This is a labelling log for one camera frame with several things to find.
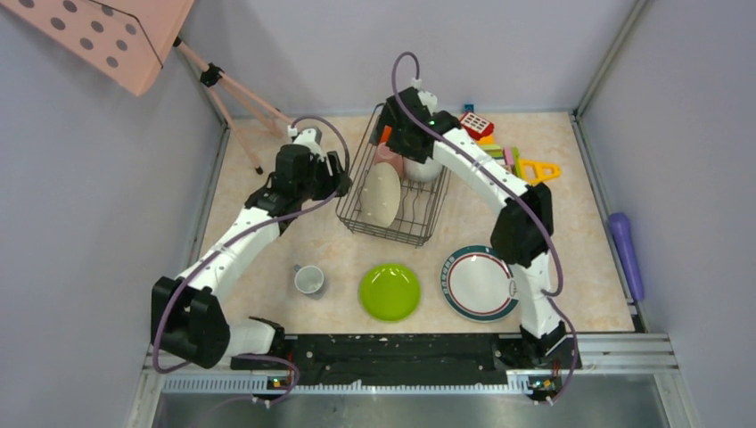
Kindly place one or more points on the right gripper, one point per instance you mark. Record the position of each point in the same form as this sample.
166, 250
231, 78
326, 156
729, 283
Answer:
387, 119

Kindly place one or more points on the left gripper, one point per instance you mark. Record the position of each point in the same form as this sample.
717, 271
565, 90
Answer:
332, 182

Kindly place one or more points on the orange bowl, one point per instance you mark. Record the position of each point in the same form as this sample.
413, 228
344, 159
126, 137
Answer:
385, 134

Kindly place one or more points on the white ceramic bowl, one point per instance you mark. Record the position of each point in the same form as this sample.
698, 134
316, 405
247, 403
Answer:
422, 172

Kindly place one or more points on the woven bamboo tray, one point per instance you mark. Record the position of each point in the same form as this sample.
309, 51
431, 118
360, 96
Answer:
380, 196

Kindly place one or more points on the grey wire dish rack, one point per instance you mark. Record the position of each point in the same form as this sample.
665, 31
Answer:
420, 203

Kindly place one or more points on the white plate green red rim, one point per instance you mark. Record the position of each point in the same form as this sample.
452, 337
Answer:
478, 285

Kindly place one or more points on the white cup pink handle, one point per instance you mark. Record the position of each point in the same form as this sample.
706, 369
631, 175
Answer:
384, 154

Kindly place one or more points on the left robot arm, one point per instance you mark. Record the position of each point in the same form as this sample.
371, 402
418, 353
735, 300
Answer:
187, 320

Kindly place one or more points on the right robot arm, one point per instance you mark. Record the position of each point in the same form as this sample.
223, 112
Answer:
514, 266

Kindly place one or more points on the red toy block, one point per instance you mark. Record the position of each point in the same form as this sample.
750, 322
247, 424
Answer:
476, 126

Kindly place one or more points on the small grey mug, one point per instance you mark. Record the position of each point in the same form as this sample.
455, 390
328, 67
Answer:
309, 280

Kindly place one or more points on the stack of coloured blocks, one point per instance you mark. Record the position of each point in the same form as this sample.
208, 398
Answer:
507, 156

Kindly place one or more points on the pink tripod stand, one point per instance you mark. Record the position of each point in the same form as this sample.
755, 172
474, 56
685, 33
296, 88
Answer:
212, 77

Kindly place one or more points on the yellow toy triangle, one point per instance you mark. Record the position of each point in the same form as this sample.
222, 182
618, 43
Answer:
535, 172

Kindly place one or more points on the pink perforated board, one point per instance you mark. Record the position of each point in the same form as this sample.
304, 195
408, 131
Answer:
128, 41

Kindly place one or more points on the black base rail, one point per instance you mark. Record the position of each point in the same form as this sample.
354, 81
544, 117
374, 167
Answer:
416, 360

